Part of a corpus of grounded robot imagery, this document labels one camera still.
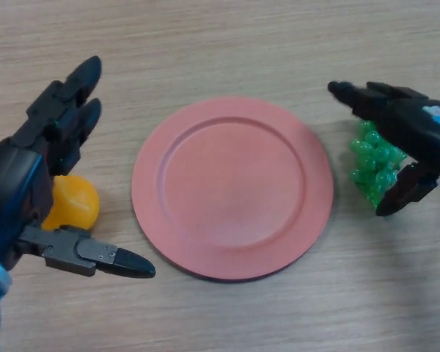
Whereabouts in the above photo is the green grapes bunch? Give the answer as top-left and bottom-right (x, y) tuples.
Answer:
(348, 120), (408, 212)

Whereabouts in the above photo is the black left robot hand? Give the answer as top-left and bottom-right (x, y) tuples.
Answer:
(0, 55), (157, 279)

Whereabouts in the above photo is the yellow orange pear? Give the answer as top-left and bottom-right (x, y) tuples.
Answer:
(42, 175), (100, 232)

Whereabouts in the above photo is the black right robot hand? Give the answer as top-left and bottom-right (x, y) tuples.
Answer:
(327, 80), (440, 217)

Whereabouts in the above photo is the pink round plate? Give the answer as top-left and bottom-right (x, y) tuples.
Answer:
(131, 96), (334, 282)

